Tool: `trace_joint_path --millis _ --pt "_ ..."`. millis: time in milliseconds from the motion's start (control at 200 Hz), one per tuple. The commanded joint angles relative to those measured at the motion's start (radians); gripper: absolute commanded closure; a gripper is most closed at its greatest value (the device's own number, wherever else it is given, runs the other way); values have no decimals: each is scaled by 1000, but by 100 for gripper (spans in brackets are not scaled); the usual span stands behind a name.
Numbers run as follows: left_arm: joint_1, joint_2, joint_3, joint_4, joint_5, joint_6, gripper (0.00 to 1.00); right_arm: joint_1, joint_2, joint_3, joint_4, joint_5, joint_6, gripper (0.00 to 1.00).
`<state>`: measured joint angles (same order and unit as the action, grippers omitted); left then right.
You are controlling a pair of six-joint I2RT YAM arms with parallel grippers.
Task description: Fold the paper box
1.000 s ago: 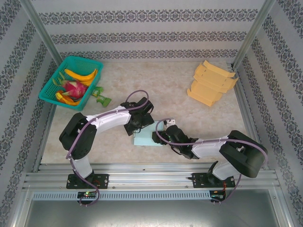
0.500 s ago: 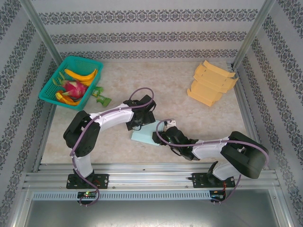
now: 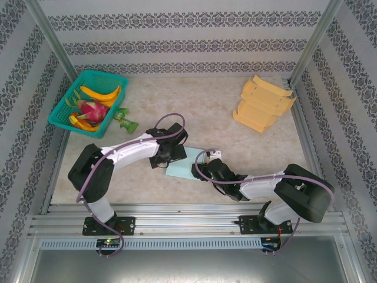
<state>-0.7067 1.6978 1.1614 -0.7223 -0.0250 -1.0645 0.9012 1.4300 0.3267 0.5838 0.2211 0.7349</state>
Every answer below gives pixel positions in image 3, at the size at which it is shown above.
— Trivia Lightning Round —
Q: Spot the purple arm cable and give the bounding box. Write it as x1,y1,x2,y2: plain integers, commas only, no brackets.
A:
75,113,186,259
194,149,336,256

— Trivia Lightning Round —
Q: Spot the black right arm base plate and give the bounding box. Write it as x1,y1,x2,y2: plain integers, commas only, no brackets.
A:
237,215,292,235

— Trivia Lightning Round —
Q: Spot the aluminium frame post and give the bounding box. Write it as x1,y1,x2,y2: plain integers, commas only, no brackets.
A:
23,0,79,79
290,0,344,86

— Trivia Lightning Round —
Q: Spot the orange paper box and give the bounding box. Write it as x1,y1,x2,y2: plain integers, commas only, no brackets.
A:
232,75,297,134

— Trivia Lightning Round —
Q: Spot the slotted grey cable duct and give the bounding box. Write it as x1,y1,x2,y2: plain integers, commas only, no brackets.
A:
39,238,263,251

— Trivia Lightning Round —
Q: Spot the aluminium side rail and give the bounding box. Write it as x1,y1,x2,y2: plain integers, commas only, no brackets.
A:
41,129,71,216
282,78,335,212

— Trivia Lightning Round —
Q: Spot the pink dragon fruit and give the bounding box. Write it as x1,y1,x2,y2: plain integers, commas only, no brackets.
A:
65,90,111,123

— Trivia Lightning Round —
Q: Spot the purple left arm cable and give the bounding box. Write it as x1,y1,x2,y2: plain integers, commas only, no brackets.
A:
75,113,186,259

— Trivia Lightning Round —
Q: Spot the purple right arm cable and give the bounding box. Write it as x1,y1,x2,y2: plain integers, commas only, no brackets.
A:
194,149,336,256

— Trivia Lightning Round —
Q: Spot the green snack packet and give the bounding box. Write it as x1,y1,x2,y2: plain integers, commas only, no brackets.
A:
113,107,130,120
119,117,139,135

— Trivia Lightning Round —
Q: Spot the yellow banana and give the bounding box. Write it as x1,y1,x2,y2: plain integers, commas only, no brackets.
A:
80,85,123,108

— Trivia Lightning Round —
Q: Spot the teal paper box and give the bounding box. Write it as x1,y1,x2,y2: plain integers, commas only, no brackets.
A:
165,146,220,180

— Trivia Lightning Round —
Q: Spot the orange yellow toy fruit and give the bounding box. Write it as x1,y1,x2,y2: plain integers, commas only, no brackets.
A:
68,113,102,133

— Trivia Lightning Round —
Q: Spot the small circuit board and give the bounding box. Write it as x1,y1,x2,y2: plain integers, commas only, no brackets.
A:
262,237,282,249
96,238,122,248

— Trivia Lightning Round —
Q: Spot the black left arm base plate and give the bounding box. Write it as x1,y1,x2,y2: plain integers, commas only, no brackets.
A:
82,216,136,236

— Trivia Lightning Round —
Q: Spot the teal plastic basket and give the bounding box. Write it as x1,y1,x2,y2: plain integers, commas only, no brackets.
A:
48,69,130,139

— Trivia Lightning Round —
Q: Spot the aluminium mounting rail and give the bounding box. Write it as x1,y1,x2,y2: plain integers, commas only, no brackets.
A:
28,203,351,236

